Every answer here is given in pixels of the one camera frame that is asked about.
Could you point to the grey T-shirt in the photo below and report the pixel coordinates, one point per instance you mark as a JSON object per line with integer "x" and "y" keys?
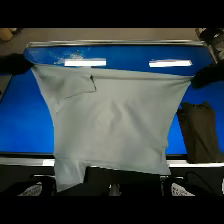
{"x": 113, "y": 116}

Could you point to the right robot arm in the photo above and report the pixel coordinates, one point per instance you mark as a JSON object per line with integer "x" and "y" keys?
{"x": 210, "y": 75}

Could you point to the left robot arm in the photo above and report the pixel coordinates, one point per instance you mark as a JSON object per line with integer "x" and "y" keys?
{"x": 13, "y": 63}

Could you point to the dark brown garment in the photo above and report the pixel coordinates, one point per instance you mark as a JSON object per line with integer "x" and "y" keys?
{"x": 200, "y": 133}

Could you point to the silver frame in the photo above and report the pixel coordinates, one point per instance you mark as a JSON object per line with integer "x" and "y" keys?
{"x": 20, "y": 161}

